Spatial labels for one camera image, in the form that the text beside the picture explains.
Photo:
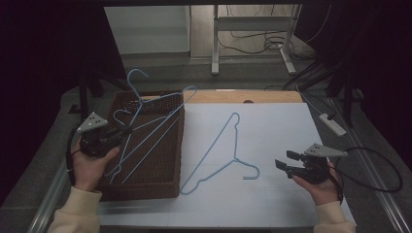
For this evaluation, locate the person's left hand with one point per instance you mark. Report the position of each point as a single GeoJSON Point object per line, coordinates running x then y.
{"type": "Point", "coordinates": [89, 171]}

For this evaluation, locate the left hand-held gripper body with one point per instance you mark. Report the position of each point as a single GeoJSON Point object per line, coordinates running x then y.
{"type": "Point", "coordinates": [95, 139]}

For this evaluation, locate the white power strip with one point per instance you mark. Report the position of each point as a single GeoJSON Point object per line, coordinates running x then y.
{"type": "Point", "coordinates": [333, 126]}

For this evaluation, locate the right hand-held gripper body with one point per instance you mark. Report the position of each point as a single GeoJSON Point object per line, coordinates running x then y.
{"type": "Point", "coordinates": [315, 170]}

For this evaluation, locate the person's right hand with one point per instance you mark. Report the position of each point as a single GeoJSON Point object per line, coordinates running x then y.
{"type": "Point", "coordinates": [325, 192]}

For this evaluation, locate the aluminium floor rail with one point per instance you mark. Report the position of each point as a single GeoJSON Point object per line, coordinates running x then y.
{"type": "Point", "coordinates": [388, 200]}
{"type": "Point", "coordinates": [48, 200]}

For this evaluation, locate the brown woven basket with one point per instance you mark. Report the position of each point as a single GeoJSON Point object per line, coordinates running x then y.
{"type": "Point", "coordinates": [162, 168]}

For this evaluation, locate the white table mat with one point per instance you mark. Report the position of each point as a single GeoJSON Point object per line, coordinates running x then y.
{"type": "Point", "coordinates": [291, 136]}

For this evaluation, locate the white panel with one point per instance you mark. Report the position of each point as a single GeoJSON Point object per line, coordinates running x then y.
{"type": "Point", "coordinates": [147, 29]}

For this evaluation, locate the black metal stand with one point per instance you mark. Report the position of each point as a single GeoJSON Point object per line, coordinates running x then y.
{"type": "Point", "coordinates": [83, 97]}
{"type": "Point", "coordinates": [348, 103]}

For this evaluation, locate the white metal desk frame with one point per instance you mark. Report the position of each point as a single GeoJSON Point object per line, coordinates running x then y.
{"type": "Point", "coordinates": [252, 23]}

